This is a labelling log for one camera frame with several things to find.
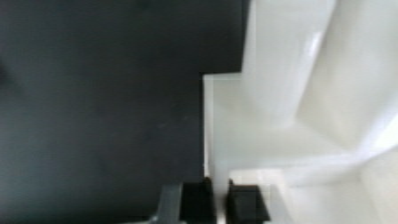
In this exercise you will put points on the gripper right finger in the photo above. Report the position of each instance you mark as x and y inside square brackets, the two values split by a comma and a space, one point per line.
[246, 207]

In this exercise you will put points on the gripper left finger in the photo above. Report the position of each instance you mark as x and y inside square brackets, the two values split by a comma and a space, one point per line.
[185, 204]

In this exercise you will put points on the white chair seat part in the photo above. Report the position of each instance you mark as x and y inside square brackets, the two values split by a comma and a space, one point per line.
[301, 112]

